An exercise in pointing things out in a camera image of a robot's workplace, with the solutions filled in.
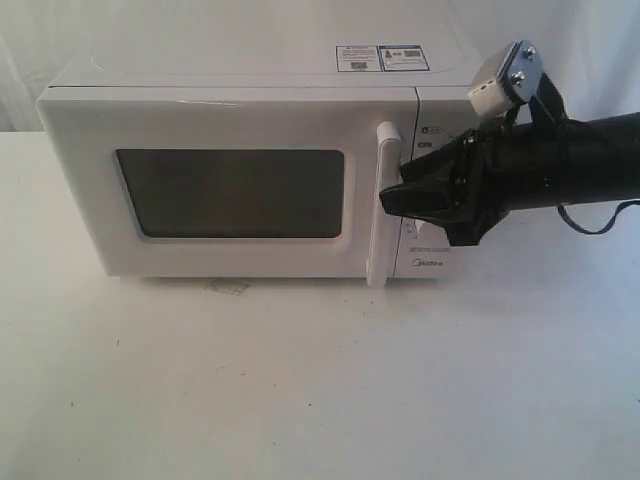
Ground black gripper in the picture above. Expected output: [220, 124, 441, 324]
[379, 129, 507, 247]

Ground white microwave door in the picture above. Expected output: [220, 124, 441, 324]
[37, 87, 418, 286]

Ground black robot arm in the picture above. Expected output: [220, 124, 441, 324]
[380, 113, 639, 247]

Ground white microwave oven body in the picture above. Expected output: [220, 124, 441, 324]
[38, 1, 482, 284]

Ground blue white warning sticker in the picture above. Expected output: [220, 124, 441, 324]
[335, 45, 430, 73]

